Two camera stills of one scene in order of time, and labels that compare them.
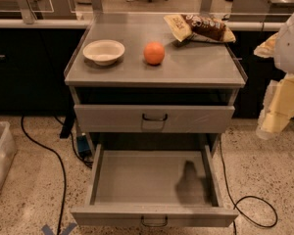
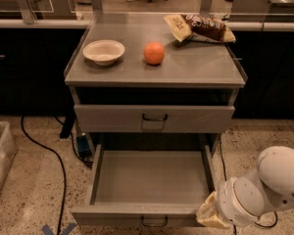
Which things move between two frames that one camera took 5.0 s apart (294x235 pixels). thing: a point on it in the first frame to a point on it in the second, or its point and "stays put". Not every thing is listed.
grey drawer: [155, 184] stays put
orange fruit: [154, 53] stays put
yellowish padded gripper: [291, 48] to [230, 203]
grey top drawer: [151, 117] stays put
